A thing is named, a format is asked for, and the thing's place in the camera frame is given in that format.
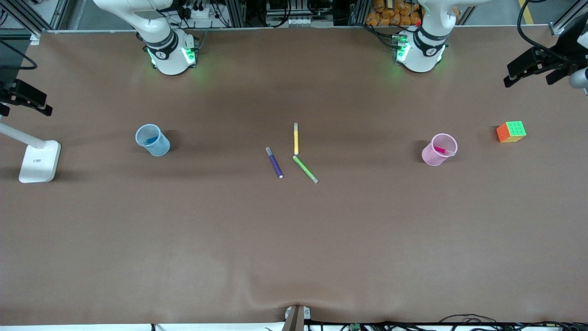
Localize white desk lamp stand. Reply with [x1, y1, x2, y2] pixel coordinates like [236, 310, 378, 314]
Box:
[0, 120, 62, 184]

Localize colourful puzzle cube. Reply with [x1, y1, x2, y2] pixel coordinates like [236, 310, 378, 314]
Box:
[496, 120, 527, 143]

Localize translucent pink plastic cup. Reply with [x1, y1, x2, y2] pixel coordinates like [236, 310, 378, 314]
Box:
[421, 133, 458, 166]

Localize translucent blue plastic cup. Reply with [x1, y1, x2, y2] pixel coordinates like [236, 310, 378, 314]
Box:
[135, 124, 171, 157]

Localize pile of orange objects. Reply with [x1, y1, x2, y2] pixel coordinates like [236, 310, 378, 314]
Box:
[366, 0, 423, 27]

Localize white power strip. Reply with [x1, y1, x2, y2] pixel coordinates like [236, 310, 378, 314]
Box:
[177, 4, 213, 20]

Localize green marker pen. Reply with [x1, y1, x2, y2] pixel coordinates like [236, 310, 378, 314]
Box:
[293, 155, 319, 184]

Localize purple marker pen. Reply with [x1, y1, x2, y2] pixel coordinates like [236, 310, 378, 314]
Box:
[265, 147, 284, 179]

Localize brown table mat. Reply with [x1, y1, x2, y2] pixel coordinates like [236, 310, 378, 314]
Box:
[0, 25, 588, 327]

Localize aluminium frame post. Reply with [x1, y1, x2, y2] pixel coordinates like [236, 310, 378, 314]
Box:
[0, 0, 70, 46]
[549, 0, 588, 36]
[349, 0, 371, 26]
[227, 0, 247, 28]

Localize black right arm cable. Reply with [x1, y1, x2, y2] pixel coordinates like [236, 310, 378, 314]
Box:
[0, 39, 38, 70]

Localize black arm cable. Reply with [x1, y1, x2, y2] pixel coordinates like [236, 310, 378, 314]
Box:
[517, 0, 568, 61]
[0, 39, 38, 70]

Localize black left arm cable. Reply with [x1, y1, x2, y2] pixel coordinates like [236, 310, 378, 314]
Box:
[517, 0, 568, 61]

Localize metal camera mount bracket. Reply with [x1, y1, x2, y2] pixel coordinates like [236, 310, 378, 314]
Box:
[282, 304, 311, 331]

